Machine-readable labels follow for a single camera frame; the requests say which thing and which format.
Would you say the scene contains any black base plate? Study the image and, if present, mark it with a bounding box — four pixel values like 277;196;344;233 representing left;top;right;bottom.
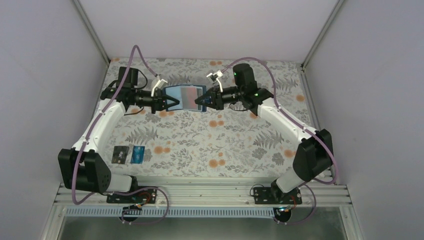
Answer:
251;186;303;205
106;188;158;205

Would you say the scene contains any floral patterned table mat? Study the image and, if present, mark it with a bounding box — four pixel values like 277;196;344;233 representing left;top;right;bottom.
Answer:
101;58;312;178

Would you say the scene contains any blue credit card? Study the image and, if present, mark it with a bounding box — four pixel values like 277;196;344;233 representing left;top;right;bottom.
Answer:
130;145;145;164

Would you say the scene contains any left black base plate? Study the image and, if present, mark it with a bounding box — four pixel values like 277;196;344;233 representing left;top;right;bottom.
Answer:
106;188;158;205

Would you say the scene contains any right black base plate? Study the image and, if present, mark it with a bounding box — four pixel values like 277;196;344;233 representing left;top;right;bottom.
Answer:
251;186;303;205

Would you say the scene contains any slotted cable duct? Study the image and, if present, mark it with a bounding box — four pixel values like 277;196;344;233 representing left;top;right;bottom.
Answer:
64;206;274;219

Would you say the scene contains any aluminium rail frame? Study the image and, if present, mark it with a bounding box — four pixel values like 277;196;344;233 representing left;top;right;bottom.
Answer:
54;177;353;208

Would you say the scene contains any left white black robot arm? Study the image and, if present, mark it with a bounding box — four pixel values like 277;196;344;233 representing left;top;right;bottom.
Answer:
58;67;179;194

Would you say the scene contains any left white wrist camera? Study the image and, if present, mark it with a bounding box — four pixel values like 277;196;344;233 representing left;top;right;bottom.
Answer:
150;74;168;97

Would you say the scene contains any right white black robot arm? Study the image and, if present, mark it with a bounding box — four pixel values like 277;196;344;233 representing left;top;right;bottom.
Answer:
195;63;336;197

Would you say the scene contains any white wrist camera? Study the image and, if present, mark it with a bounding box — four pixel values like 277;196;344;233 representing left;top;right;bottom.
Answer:
150;74;168;97
206;70;223;93

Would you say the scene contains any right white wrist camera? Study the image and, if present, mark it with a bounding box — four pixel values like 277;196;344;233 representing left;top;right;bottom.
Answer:
206;70;223;93

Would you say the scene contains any blue leather card holder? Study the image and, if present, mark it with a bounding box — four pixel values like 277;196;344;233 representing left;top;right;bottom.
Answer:
163;84;207;112

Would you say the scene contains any black credit card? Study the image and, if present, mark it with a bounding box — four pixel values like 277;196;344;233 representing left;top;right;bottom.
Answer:
111;145;129;164

